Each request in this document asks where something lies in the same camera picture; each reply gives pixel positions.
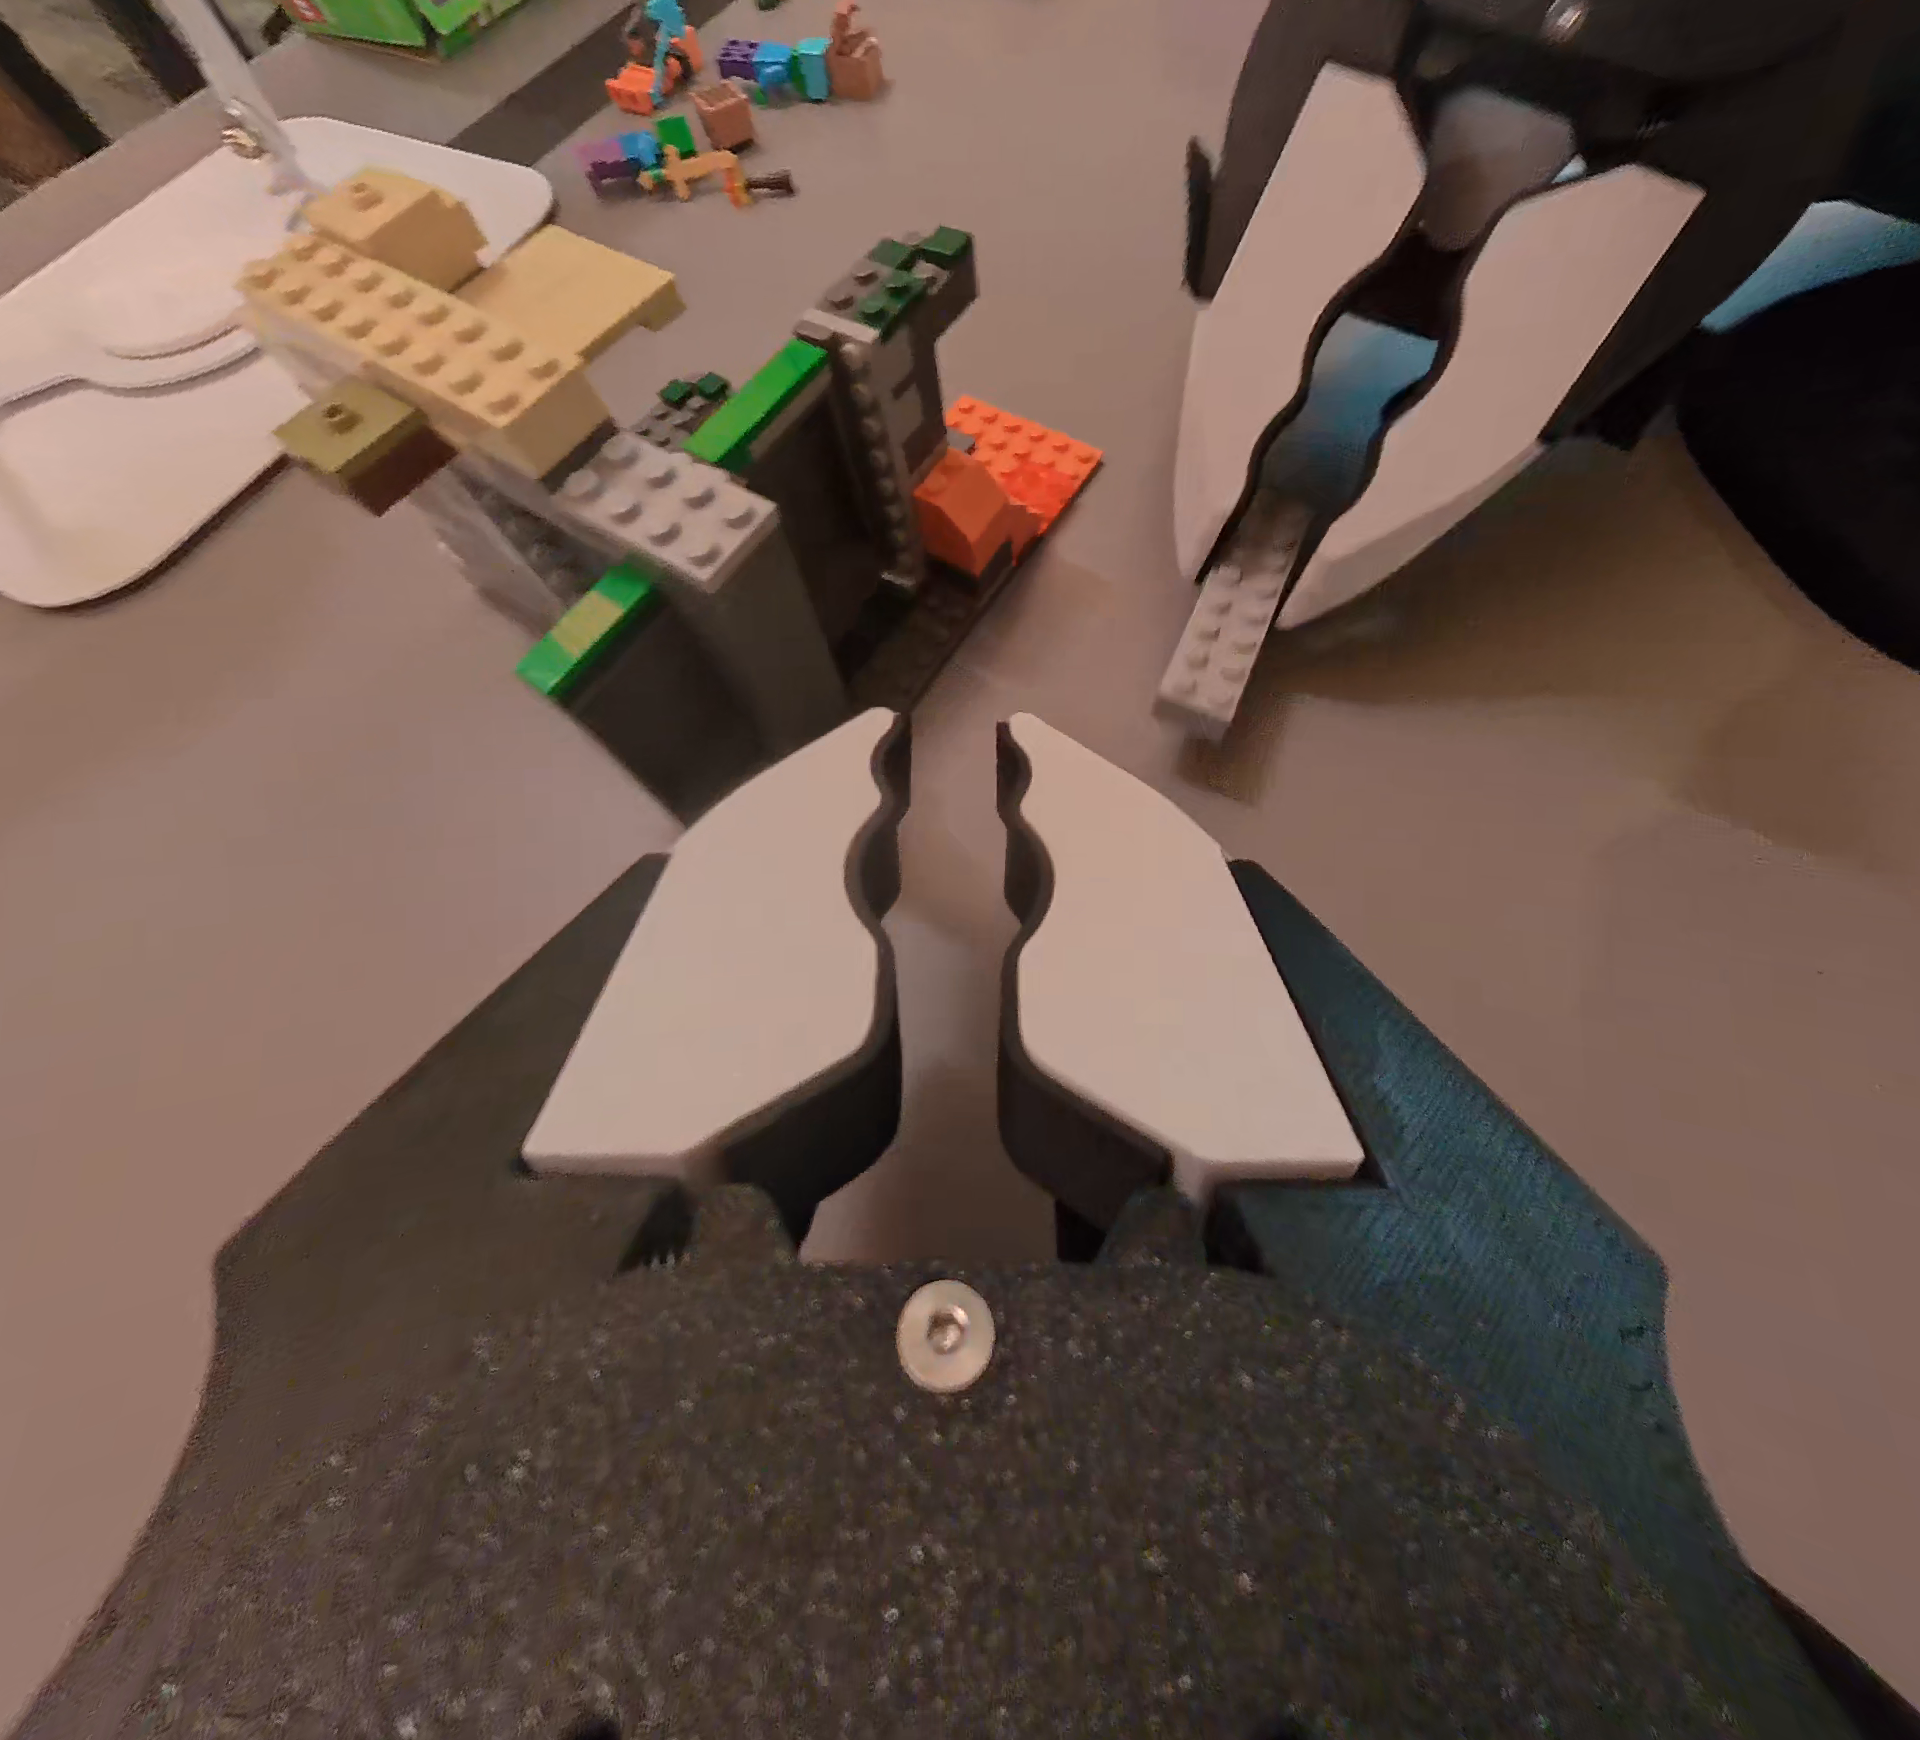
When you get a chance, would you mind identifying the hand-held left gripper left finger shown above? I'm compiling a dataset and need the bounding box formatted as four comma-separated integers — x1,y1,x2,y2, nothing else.
523,707,913,1239

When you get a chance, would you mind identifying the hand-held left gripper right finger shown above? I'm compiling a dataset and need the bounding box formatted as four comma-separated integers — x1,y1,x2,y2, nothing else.
993,712,1367,1247

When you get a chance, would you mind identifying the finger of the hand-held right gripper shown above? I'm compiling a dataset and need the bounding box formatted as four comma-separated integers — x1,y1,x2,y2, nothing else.
1276,166,1710,632
1174,63,1437,580

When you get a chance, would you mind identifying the long grey studded lego plate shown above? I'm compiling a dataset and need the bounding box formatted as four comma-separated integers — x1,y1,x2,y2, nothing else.
1156,487,1308,741

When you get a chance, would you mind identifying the grey tan lego building model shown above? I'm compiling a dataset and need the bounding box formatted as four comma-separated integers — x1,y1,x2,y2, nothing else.
241,167,1110,818

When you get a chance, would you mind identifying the grey desk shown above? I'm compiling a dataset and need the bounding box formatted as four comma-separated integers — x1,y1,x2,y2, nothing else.
0,0,1920,1666

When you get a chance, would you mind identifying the black mesh cushion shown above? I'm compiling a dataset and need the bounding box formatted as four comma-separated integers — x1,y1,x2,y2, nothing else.
1677,255,1920,670

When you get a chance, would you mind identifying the purple blue lego figure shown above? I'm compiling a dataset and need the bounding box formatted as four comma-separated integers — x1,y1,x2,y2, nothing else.
717,35,836,108

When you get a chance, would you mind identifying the white book stand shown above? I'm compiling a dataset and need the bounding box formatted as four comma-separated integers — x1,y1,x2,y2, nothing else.
0,0,558,611

